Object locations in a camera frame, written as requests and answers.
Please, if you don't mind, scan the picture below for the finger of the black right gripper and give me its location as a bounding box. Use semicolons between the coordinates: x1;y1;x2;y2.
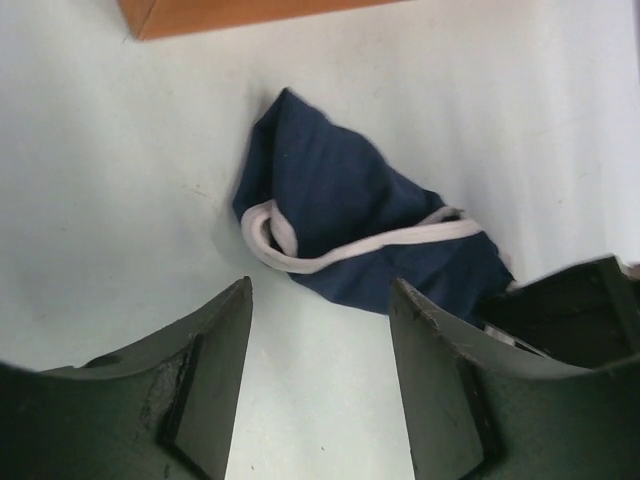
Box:
478;256;639;369

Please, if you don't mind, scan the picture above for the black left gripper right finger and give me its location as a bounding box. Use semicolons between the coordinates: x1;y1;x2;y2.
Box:
389;279;639;479

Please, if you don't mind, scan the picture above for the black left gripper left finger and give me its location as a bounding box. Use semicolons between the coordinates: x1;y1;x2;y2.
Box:
1;278;253;479

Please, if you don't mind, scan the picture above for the navy underwear with white trim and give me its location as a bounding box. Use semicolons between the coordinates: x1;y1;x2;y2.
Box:
232;89;514;323

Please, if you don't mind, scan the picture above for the wooden compartment tray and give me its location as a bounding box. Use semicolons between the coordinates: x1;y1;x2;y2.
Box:
117;0;419;41

